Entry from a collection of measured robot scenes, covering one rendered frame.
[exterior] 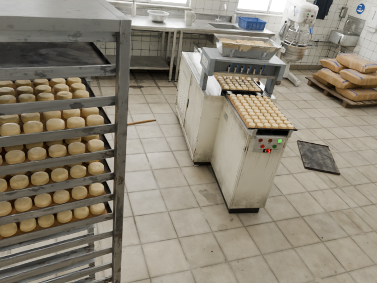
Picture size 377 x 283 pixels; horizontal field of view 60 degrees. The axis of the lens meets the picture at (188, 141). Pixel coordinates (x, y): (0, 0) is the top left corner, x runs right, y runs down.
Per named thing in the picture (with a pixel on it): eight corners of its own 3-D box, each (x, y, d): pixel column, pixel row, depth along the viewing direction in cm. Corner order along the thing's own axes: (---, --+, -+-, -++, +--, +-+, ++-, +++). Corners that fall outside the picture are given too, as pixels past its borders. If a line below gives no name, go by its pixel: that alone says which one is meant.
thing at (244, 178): (208, 168, 345) (224, 90, 298) (238, 168, 352) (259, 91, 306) (226, 216, 287) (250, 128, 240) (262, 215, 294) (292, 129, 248)
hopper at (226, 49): (211, 48, 306) (213, 33, 298) (265, 53, 318) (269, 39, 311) (219, 58, 282) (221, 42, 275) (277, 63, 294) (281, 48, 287)
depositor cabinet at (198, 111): (174, 112, 445) (182, 51, 401) (223, 114, 461) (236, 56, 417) (191, 168, 340) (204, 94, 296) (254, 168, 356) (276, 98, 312)
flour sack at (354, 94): (350, 102, 540) (354, 94, 532) (332, 91, 571) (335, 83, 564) (380, 100, 569) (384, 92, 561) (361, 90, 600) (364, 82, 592)
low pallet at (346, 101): (303, 82, 630) (305, 76, 624) (334, 81, 660) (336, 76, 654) (349, 110, 537) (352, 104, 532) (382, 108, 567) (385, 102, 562)
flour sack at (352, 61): (331, 60, 585) (335, 51, 577) (347, 60, 603) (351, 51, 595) (364, 76, 532) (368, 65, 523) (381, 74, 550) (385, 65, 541)
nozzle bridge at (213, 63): (196, 81, 323) (202, 46, 305) (263, 85, 339) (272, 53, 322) (203, 95, 296) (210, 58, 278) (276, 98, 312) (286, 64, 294)
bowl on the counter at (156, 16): (149, 22, 493) (150, 14, 486) (145, 17, 518) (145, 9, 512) (170, 23, 504) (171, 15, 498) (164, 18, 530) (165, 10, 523)
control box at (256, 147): (250, 150, 252) (254, 135, 245) (278, 150, 257) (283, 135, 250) (252, 153, 249) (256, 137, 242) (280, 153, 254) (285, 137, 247)
